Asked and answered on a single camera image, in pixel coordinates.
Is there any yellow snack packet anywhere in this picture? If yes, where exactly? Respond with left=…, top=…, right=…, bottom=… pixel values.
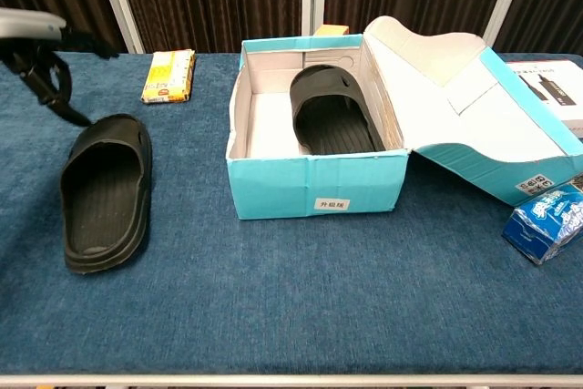
left=139, top=48, right=197, bottom=105

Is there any small orange box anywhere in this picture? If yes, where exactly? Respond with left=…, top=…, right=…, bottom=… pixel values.
left=313, top=24, right=351, bottom=37

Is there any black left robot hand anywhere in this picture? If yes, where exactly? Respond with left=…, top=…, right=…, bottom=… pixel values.
left=0, top=26, right=120, bottom=127

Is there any blue foil snack packet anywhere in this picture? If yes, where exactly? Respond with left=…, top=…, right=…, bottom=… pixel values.
left=500, top=182, right=583, bottom=266

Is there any silver table edge rail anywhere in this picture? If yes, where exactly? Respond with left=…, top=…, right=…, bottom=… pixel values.
left=0, top=374, right=583, bottom=389

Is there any white product box red trim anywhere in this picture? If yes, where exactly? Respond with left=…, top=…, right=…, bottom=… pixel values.
left=503, top=59, right=583, bottom=138

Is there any light blue cardboard shoe box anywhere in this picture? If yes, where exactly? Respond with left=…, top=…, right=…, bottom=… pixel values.
left=225, top=15, right=583, bottom=221

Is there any blue table cloth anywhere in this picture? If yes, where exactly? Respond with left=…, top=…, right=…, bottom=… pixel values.
left=0, top=49, right=583, bottom=376

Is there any black rubber slipper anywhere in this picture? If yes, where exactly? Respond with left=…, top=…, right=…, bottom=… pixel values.
left=59, top=113, right=153, bottom=275
left=290, top=65, right=387, bottom=155

